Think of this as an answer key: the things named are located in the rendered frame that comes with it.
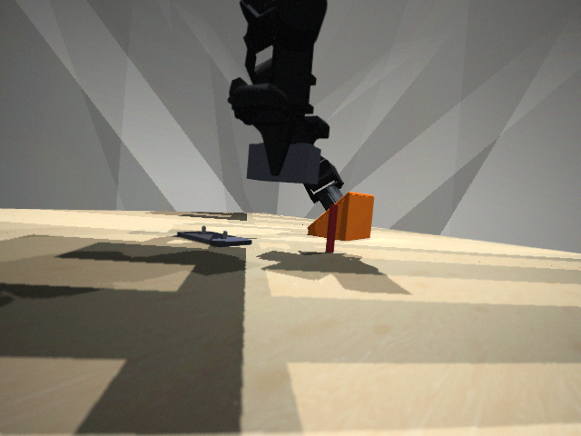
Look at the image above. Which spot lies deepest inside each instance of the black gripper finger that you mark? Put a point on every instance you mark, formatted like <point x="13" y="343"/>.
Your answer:
<point x="276" y="134"/>
<point x="307" y="138"/>

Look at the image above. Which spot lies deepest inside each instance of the dark red peg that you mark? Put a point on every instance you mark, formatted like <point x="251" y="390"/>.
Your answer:
<point x="331" y="228"/>

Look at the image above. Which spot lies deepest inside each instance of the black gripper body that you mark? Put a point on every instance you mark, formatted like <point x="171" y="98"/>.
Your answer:
<point x="287" y="95"/>

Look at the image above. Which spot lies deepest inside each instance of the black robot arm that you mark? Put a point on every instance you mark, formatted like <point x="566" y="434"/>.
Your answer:
<point x="295" y="26"/>

